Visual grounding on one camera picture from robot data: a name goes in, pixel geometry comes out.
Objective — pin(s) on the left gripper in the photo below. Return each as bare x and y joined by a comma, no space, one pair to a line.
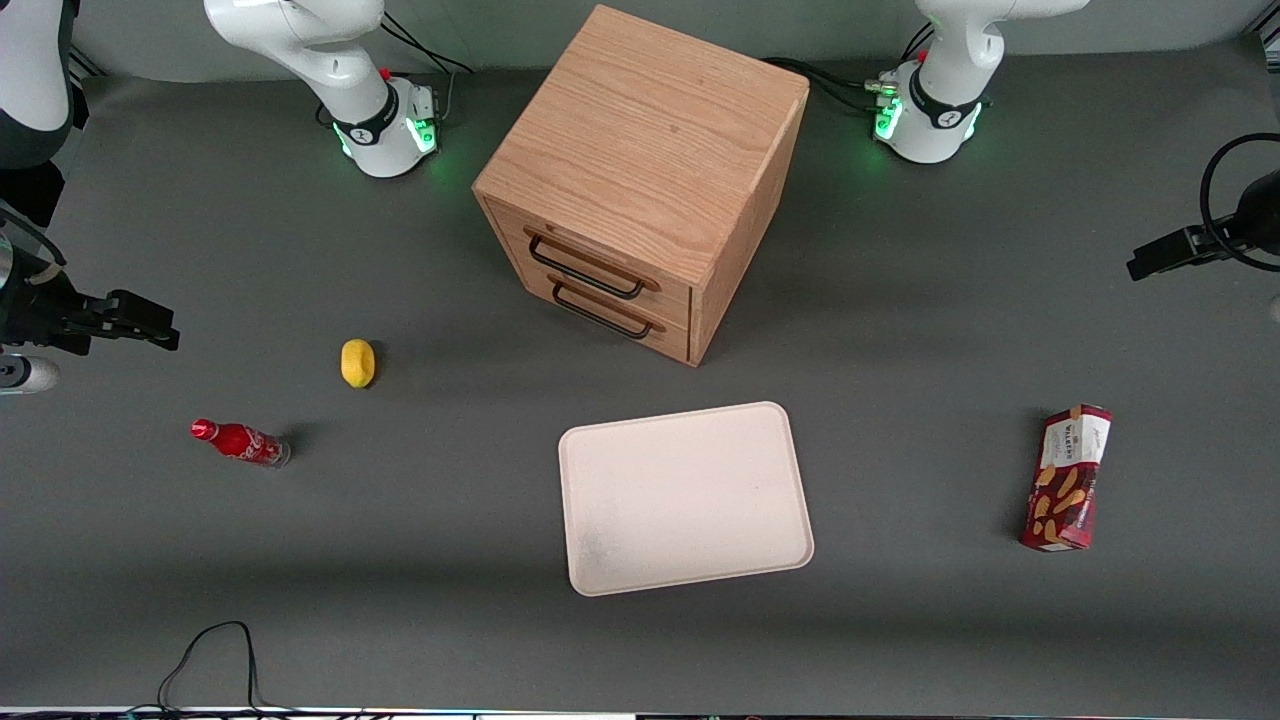
1256,222

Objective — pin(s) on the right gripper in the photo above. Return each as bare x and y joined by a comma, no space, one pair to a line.
40,305

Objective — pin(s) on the red tartan cookie box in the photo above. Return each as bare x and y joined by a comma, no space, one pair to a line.
1065,490

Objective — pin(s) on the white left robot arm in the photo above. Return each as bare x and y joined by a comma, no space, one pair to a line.
940,110

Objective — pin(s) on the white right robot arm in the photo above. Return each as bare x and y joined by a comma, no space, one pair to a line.
330,60

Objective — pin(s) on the cream rectangular plastic tray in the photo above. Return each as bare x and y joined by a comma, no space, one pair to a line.
685,495

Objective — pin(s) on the red cola bottle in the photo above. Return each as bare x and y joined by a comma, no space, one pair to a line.
240,441

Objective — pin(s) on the yellow lemon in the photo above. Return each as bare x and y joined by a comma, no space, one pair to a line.
357,363

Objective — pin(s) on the wooden drawer front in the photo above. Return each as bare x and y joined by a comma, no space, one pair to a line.
672,297
674,342

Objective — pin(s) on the wooden drawer cabinet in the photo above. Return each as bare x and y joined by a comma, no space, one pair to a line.
640,140

